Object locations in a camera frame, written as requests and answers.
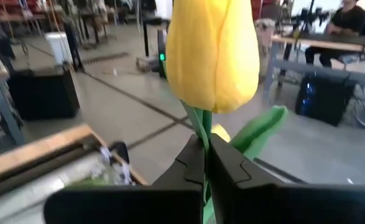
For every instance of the white bin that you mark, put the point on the white bin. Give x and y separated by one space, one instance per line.
57 46

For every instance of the person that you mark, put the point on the person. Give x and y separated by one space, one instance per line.
340 25

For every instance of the black post with green light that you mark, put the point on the black post with green light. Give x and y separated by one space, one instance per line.
161 56

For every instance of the wooden work table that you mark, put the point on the wooden work table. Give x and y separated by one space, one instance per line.
325 42

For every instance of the black computer box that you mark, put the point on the black computer box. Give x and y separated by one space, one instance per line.
323 99

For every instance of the black floor box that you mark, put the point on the black floor box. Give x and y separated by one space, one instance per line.
43 93

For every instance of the yellow artificial tulip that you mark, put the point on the yellow artificial tulip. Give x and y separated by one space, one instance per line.
213 56

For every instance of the white artificial flower bunch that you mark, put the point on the white artificial flower bunch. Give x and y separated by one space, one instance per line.
107 174

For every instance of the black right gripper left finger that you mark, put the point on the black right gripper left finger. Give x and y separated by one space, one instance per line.
157 199

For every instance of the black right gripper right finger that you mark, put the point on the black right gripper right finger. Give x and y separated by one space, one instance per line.
278 202

